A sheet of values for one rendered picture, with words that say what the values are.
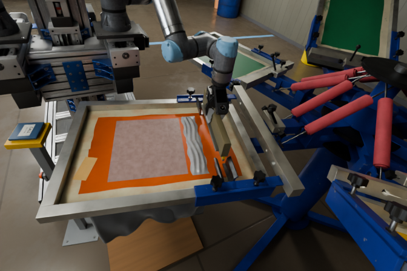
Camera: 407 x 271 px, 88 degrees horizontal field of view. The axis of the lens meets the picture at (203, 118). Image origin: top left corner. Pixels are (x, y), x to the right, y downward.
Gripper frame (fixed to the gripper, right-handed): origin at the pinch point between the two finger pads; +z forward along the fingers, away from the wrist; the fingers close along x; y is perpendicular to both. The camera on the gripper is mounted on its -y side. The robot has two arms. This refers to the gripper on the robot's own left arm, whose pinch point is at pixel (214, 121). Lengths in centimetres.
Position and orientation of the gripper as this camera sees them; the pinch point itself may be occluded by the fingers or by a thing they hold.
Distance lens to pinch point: 92.7
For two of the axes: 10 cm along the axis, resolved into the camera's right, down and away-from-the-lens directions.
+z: -1.2, 7.5, 6.5
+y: -2.0, -6.6, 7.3
